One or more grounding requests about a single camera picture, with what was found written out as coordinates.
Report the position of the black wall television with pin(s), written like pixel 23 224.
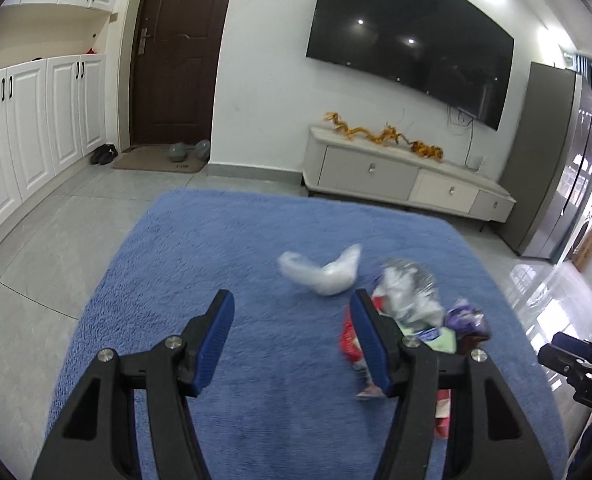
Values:
pixel 405 35

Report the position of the brown entrance door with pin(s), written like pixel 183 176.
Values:
pixel 181 60

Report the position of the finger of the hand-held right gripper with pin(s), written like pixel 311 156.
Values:
pixel 563 355

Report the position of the grey round weight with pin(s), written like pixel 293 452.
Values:
pixel 202 149
pixel 178 152

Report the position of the blue fluffy blanket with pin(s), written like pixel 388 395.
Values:
pixel 256 240

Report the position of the white television cabinet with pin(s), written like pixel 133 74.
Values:
pixel 370 170

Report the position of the brown cardboard box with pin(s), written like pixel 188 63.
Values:
pixel 588 250

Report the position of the clear plastic wrap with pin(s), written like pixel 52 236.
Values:
pixel 405 295

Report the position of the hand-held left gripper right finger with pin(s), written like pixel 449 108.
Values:
pixel 370 345

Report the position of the golden tiger ornament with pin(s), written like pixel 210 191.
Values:
pixel 425 150

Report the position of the white plastic bag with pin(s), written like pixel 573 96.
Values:
pixel 326 280

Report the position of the brown doormat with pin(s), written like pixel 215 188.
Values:
pixel 141 161

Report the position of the purple wrapper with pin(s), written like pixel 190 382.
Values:
pixel 468 317

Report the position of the golden dragon ornament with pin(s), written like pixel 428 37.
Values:
pixel 370 136

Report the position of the grey refrigerator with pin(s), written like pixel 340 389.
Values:
pixel 540 160

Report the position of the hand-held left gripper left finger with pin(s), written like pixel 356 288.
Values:
pixel 216 340

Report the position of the blue striped curtain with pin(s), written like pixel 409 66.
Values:
pixel 591 77

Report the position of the red snack wrapper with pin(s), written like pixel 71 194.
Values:
pixel 350 345

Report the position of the green packet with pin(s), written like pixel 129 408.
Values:
pixel 443 342

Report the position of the white router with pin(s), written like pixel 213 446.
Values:
pixel 475 162

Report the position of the white floor cabinet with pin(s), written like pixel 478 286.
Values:
pixel 31 125

